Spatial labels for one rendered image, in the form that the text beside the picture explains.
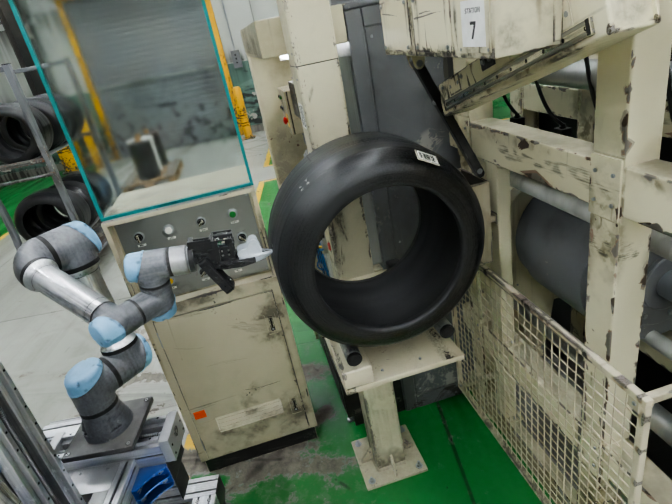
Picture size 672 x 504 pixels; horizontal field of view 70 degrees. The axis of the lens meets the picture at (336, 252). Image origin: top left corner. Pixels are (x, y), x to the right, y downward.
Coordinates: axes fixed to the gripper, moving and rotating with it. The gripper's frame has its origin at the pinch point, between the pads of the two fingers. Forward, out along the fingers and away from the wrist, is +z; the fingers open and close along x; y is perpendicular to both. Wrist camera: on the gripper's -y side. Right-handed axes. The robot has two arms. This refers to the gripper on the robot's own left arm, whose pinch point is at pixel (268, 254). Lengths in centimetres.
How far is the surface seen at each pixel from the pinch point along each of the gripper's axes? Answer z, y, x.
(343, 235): 26.4, -8.8, 26.9
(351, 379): 17.7, -38.0, -9.9
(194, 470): -46, -129, 62
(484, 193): 73, 1, 20
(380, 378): 26.5, -40.5, -9.0
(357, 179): 22.3, 20.2, -12.0
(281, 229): 3.7, 8.8, -6.9
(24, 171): -439, -149, 1009
